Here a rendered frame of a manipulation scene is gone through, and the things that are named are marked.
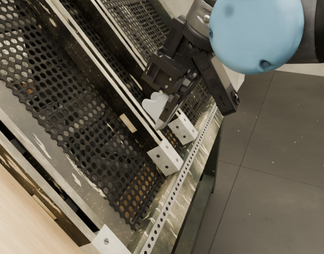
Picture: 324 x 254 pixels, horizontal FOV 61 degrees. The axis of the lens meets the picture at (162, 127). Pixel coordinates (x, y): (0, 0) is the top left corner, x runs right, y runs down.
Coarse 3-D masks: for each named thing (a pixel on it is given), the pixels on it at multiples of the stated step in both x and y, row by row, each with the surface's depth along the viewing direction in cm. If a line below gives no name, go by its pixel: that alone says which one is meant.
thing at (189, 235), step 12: (216, 144) 201; (216, 156) 205; (204, 168) 215; (216, 168) 212; (204, 180) 211; (204, 192) 200; (192, 204) 189; (204, 204) 189; (192, 216) 180; (192, 228) 171; (180, 240) 164; (192, 240) 164; (180, 252) 157; (192, 252) 164
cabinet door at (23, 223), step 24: (0, 168) 62; (0, 192) 60; (24, 192) 64; (0, 216) 58; (24, 216) 61; (48, 216) 65; (0, 240) 56; (24, 240) 60; (48, 240) 63; (72, 240) 67
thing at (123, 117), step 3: (123, 114) 100; (120, 117) 102; (123, 117) 101; (126, 117) 101; (123, 120) 102; (126, 120) 101; (129, 120) 101; (126, 123) 102; (129, 123) 101; (129, 126) 102; (132, 126) 102; (129, 129) 103; (132, 129) 102; (135, 129) 102; (132, 132) 103
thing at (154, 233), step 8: (208, 120) 145; (200, 136) 131; (200, 144) 127; (192, 152) 119; (192, 160) 116; (184, 168) 109; (184, 176) 107; (176, 184) 101; (176, 192) 99; (168, 200) 94; (168, 208) 92; (160, 216) 88; (160, 224) 86; (152, 232) 82; (152, 240) 81; (144, 248) 77
